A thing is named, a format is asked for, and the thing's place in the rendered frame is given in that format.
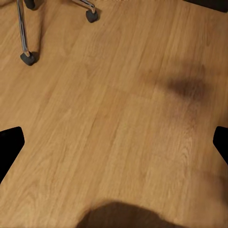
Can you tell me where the swivel chair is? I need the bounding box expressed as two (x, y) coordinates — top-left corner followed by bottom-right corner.
(17, 0), (98, 66)

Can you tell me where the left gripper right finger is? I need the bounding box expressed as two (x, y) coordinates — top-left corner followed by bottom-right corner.
(213, 126), (228, 165)

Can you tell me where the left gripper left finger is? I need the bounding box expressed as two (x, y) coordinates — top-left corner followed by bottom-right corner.
(0, 126), (25, 183)

